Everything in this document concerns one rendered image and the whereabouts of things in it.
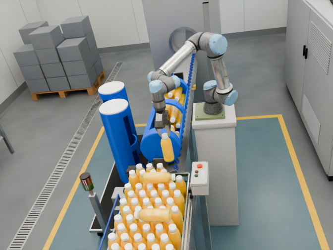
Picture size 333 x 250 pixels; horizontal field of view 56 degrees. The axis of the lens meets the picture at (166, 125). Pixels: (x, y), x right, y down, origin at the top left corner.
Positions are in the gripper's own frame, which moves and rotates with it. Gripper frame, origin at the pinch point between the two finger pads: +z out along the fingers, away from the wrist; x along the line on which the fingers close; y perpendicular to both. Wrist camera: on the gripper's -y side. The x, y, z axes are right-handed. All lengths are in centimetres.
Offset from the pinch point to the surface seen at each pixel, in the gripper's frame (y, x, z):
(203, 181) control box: -16.8, -22.2, 22.8
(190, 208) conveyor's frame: -19.9, -12.1, 43.1
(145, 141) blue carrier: 16.7, 18.1, 16.3
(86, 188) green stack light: -29, 45, 14
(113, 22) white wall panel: 523, 194, 65
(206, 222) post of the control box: -11, -20, 68
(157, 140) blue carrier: 16.6, 9.5, 15.5
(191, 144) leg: 114, 2, 96
